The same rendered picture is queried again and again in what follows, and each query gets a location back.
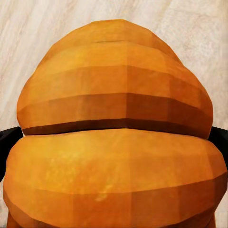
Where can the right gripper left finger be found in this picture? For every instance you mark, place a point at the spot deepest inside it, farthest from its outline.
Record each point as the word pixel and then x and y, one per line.
pixel 8 138

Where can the pumpkin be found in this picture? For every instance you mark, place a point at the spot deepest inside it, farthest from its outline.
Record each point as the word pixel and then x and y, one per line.
pixel 116 135

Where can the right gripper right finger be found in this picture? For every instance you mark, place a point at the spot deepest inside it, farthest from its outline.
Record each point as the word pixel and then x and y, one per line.
pixel 219 137

